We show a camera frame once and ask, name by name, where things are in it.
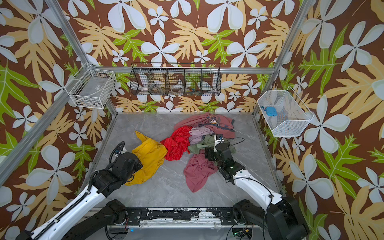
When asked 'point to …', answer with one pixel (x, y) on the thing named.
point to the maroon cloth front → (197, 169)
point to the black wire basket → (175, 79)
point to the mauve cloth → (197, 133)
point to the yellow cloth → (151, 154)
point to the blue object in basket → (270, 111)
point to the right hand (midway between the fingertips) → (210, 146)
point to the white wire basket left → (93, 89)
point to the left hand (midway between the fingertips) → (139, 158)
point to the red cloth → (178, 143)
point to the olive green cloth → (208, 140)
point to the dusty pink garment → (222, 125)
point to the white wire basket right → (293, 115)
